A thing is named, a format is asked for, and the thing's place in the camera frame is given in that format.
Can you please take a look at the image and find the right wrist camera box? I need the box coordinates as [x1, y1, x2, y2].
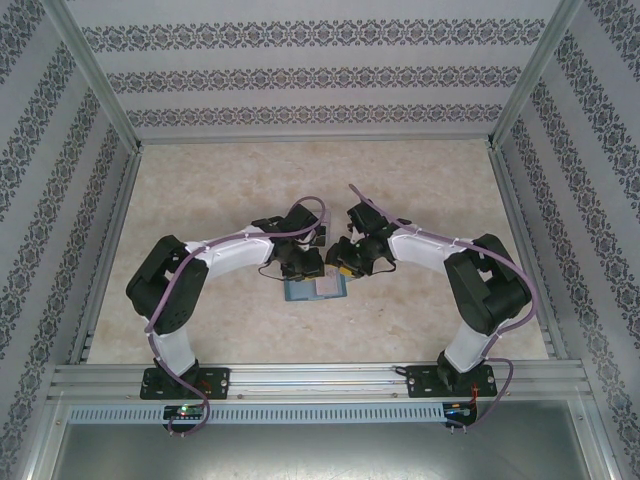
[346, 199, 389, 234]

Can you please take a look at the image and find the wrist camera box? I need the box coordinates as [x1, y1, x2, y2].
[346, 199, 389, 234]
[284, 203, 319, 236]

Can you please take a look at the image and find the blue leather card holder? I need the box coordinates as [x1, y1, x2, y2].
[283, 274, 349, 303]

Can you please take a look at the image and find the grey metal panel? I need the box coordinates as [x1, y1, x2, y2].
[49, 422, 609, 480]

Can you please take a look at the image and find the purple cable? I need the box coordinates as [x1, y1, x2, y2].
[348, 184, 535, 434]
[144, 195, 331, 437]

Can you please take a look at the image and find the slotted grey cable duct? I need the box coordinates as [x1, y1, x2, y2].
[67, 403, 446, 424]

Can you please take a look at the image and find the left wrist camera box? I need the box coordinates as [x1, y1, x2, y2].
[284, 203, 319, 236]

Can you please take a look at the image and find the aluminium side rail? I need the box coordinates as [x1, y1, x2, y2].
[487, 147, 571, 361]
[67, 147, 146, 366]

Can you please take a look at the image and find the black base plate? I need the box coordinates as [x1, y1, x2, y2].
[142, 367, 232, 401]
[405, 364, 496, 400]

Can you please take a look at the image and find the aluminium rail beam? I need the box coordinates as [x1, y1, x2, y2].
[47, 363, 589, 401]

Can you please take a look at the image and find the aluminium frame post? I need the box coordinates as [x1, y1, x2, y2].
[42, 0, 146, 154]
[485, 0, 599, 151]

